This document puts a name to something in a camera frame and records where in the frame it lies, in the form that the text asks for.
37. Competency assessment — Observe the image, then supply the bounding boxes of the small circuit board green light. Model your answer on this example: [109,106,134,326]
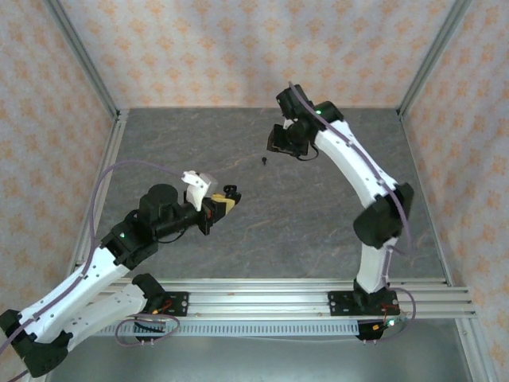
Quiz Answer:
[371,317,401,333]

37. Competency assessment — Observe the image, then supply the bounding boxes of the slotted grey cable duct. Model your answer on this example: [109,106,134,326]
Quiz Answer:
[97,320,361,338]

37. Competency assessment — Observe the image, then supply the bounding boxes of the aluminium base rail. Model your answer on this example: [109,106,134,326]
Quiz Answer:
[71,277,478,319]

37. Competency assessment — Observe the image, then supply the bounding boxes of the purple cable loop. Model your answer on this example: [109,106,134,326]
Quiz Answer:
[115,311,183,346]

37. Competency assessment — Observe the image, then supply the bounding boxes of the short aluminium frame post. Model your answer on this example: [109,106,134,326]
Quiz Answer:
[453,316,492,382]

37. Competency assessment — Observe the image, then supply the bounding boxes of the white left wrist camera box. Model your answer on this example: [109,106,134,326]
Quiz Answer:
[181,170,220,212]

